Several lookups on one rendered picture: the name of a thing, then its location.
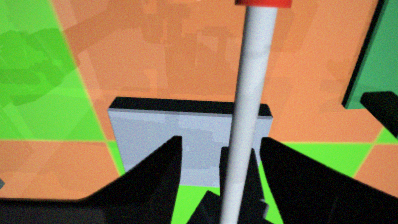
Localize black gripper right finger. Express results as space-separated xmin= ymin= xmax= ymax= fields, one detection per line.
xmin=260 ymin=137 xmax=398 ymax=224

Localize white cylindrical rod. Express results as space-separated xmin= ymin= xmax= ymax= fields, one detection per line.
xmin=219 ymin=0 xmax=292 ymax=224

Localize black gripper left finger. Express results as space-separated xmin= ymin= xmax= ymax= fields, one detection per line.
xmin=0 ymin=136 xmax=182 ymax=224

